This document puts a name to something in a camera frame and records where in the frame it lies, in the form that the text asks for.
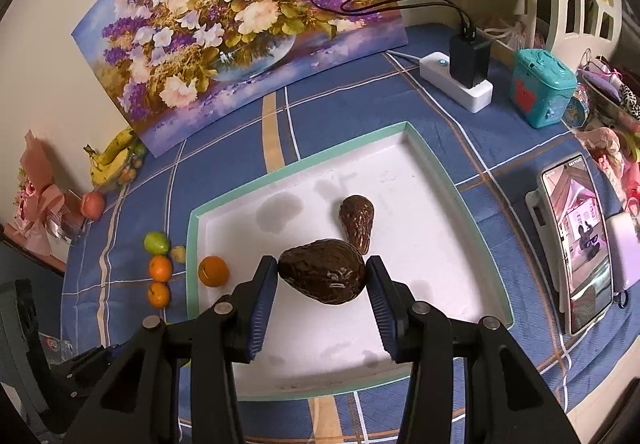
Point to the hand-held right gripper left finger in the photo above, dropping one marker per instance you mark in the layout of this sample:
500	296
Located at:
260	304

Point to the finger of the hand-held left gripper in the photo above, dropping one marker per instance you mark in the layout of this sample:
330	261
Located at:
92	358

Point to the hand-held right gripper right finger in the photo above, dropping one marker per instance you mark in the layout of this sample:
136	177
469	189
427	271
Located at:
385	309

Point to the orange tangerine with stem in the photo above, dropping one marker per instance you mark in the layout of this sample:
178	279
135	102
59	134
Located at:
213	271

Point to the round brown dried date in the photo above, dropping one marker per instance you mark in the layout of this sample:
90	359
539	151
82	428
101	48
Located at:
322	271

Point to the white tray with teal rim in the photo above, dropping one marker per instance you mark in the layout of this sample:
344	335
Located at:
400	184

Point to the clear glass mug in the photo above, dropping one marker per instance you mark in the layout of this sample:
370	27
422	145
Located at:
55	344

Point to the small brownish-green fruit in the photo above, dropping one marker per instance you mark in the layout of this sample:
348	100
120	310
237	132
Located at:
178	253

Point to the dark cabinet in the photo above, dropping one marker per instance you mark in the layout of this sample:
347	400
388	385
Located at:
25	269

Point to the green jujube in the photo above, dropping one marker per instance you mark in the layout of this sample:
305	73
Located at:
156	242

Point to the red peach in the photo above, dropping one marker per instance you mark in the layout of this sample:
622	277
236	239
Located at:
93	204

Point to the pink flower bouquet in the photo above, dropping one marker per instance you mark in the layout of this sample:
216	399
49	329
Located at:
42	204

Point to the white phone stand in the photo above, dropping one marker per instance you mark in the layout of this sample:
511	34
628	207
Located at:
540	229

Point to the clear container of small fruit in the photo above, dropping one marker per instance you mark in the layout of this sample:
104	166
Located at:
132	164

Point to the yellow banana bunch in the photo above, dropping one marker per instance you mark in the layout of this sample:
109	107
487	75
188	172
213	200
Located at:
112	159

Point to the smartphone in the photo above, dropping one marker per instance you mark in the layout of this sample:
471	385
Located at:
580	244

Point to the blue checked tablecloth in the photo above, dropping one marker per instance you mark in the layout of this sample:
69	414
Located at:
350	89

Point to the white power strip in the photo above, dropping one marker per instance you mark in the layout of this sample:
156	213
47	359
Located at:
470	97

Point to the white power bank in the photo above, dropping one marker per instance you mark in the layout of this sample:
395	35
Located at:
625	249

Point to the black charger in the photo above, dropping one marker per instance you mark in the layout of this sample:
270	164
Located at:
470	57

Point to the teal toy box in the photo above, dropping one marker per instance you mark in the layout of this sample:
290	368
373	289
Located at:
542	89

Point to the small round colourful tin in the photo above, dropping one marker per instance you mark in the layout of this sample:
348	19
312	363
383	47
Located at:
580	107

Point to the flower painting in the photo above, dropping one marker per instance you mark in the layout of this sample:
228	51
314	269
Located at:
225	24

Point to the pile of clothes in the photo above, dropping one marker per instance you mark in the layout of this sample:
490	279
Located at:
615	144

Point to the white plastic bag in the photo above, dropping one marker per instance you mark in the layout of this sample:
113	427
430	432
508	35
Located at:
505	32

